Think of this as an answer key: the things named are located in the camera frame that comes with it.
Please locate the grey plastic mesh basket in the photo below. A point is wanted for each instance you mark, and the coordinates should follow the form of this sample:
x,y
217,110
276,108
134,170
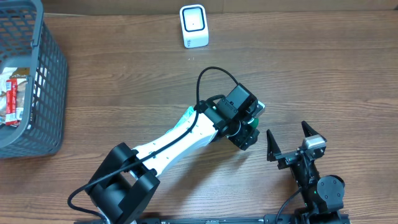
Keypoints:
x,y
26,42

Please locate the beige snack bag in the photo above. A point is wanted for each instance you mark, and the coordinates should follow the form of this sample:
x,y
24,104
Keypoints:
x,y
21,75

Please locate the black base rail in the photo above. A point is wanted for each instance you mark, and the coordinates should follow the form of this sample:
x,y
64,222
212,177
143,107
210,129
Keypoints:
x,y
266,219

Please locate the red stick packet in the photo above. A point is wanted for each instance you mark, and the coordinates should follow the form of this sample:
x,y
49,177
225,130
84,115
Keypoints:
x,y
11,97

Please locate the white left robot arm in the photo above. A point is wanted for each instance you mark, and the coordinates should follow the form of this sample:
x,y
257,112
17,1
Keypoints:
x,y
127,179

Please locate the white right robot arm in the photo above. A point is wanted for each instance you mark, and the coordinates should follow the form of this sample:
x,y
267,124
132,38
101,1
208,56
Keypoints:
x,y
322,196

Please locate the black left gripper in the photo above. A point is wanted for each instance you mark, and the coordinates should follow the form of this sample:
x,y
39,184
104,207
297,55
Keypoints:
x,y
246,139

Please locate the green lid jar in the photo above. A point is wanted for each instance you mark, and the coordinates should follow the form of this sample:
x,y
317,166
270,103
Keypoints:
x,y
254,123

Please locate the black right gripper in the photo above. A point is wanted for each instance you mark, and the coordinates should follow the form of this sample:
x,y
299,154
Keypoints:
x,y
290,156

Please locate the teal snack packet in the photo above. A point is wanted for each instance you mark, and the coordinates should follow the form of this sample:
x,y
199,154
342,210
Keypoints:
x,y
183,124

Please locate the white barcode scanner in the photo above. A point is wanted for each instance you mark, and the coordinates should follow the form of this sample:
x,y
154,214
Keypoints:
x,y
194,26

